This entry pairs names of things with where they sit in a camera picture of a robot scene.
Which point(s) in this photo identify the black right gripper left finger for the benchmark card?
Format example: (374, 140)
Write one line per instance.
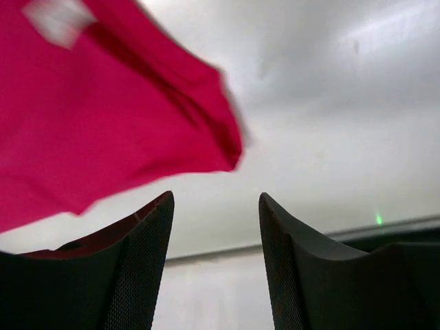
(109, 279)

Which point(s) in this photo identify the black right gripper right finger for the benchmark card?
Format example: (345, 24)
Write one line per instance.
(384, 277)

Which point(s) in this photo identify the red t shirt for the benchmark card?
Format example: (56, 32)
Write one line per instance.
(95, 99)

